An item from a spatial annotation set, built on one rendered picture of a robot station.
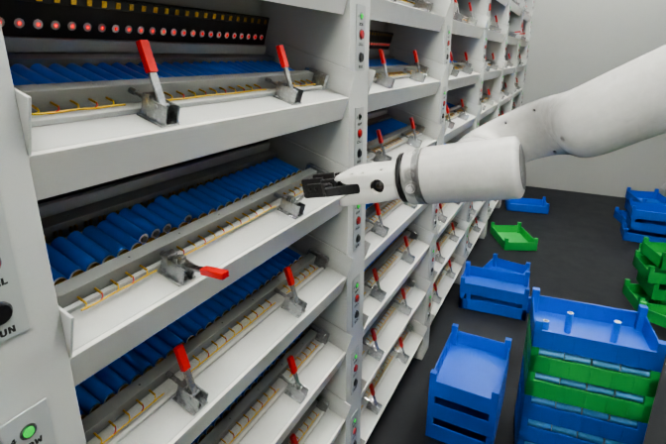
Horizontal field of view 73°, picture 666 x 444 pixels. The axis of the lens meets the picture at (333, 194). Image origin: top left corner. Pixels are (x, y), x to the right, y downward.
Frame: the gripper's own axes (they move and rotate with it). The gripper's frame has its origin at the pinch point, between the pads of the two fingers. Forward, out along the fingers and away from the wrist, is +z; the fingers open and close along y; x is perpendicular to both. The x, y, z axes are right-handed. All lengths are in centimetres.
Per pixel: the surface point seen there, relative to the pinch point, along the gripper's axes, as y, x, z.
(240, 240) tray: -14.1, -4.4, 6.9
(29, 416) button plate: -47.0, -8.7, 5.0
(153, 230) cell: -24.1, 0.8, 12.3
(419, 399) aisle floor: 66, -94, 18
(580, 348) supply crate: 57, -62, -34
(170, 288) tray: -29.0, -5.1, 5.7
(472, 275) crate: 154, -86, 15
